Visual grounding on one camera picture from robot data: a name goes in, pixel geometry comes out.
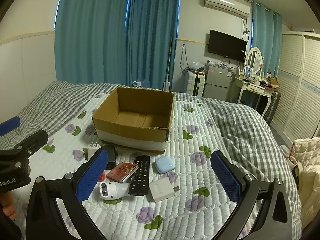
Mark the teal curtain panel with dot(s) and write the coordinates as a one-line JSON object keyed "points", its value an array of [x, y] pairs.
{"points": [[90, 41], [149, 26]]}

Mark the white wall air conditioner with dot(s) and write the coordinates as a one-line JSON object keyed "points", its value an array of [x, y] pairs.
{"points": [[230, 6]]}

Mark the open cardboard box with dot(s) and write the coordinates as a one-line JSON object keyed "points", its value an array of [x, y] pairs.
{"points": [[135, 118]]}

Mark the pink rose tin case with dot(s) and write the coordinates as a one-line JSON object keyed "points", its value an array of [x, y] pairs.
{"points": [[122, 172]]}

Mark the black wall television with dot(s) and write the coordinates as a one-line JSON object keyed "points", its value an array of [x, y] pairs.
{"points": [[227, 46]]}

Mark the black TV remote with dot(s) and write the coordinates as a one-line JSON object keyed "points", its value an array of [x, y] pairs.
{"points": [[139, 185]]}

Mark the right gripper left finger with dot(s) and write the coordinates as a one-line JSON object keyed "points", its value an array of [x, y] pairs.
{"points": [[44, 219]]}

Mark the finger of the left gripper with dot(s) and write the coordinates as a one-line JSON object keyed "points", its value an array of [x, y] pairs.
{"points": [[9, 125], [26, 147]]}

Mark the teal curtain middle panel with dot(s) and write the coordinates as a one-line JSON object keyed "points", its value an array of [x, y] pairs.
{"points": [[149, 26]]}

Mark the floral quilted white mat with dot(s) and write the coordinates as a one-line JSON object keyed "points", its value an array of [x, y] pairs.
{"points": [[196, 211]]}

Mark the cream padded jacket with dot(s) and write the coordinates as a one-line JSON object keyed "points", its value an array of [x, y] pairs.
{"points": [[305, 153]]}

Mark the white bottle red cap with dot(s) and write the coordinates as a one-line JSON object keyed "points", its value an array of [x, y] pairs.
{"points": [[102, 178]]}

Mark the white square USB adapter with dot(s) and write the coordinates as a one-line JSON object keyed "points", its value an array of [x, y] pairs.
{"points": [[162, 189]]}

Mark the white mop pole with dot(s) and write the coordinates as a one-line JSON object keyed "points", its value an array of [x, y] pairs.
{"points": [[166, 83]]}

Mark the light blue earbuds case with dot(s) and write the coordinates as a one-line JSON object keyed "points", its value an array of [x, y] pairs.
{"points": [[164, 164]]}

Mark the grey small refrigerator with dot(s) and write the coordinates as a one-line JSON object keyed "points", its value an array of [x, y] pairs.
{"points": [[219, 83]]}

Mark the white suitcase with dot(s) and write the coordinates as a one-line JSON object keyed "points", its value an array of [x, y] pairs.
{"points": [[194, 83]]}

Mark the teal curtain right window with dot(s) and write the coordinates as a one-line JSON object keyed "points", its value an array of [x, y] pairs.
{"points": [[267, 36]]}

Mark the clear water jug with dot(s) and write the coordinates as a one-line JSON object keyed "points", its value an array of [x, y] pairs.
{"points": [[139, 84]]}

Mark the white dressing table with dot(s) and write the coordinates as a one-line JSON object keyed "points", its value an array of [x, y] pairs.
{"points": [[252, 88]]}

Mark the white plug night light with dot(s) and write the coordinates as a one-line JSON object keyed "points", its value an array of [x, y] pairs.
{"points": [[112, 190]]}

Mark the grey checked bed cover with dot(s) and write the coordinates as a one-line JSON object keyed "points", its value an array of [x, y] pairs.
{"points": [[249, 142]]}

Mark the oval vanity mirror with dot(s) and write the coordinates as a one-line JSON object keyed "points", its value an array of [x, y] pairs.
{"points": [[254, 60]]}

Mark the white USB wall charger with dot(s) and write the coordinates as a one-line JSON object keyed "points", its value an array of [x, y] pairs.
{"points": [[91, 149]]}

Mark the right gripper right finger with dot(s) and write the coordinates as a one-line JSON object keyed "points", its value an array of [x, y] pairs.
{"points": [[273, 220]]}

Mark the teal curtain left panel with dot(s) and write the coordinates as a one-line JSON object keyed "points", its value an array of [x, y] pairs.
{"points": [[90, 41]]}

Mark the person left hand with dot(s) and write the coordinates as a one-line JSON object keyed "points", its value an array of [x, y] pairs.
{"points": [[8, 205]]}

